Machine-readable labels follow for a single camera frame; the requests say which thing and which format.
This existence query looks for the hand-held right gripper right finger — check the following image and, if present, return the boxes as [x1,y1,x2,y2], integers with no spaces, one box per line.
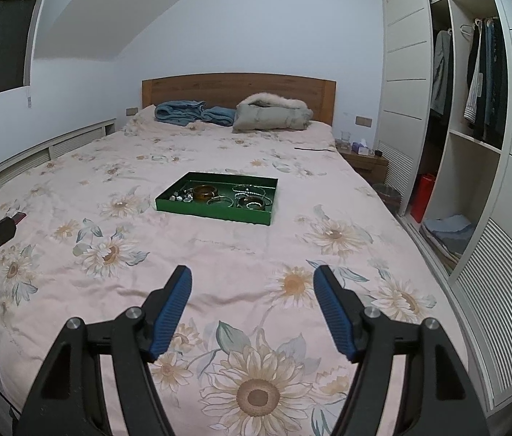
[313,265,488,436]

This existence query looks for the row of hanging clothes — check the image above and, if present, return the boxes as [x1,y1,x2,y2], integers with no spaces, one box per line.
[463,17,509,142]

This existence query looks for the clear bead necklace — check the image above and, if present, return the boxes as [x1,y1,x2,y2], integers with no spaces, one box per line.
[232,183,268,196]

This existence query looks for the green jewelry tray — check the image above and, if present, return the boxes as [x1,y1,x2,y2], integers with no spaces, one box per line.
[155,171,279,227]

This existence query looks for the red bag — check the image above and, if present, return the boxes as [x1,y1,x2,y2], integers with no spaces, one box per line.
[410,172,439,223]

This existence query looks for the blue folded blanket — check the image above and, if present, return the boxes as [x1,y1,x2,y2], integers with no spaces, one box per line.
[154,99,208,126]
[201,106,235,127]

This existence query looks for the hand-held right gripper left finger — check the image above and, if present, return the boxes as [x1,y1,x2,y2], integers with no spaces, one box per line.
[15,265,193,436]

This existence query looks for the wooden headboard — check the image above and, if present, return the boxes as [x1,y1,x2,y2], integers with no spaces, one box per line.
[142,73,337,126]

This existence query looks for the white wardrobe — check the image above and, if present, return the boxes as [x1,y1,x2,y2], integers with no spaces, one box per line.
[380,0,512,415]

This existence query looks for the wooden nightstand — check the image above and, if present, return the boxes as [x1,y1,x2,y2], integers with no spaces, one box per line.
[340,149,390,185]

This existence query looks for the hanging grey jacket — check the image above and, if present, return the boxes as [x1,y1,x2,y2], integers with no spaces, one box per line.
[430,29,455,117]

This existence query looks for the amber bangle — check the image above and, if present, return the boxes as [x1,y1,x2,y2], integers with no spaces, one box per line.
[192,184,219,203]

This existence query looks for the folded clothes pile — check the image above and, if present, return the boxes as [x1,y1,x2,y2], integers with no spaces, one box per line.
[420,214,475,265]

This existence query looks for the white slatted wall panel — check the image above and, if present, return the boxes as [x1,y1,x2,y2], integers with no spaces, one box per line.
[0,117,117,206]

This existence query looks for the wire wastebasket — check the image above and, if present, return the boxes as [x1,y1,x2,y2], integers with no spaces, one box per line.
[371,182,403,213]

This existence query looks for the grey fur-trimmed coat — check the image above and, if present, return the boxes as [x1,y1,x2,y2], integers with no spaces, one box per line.
[231,93,315,134]

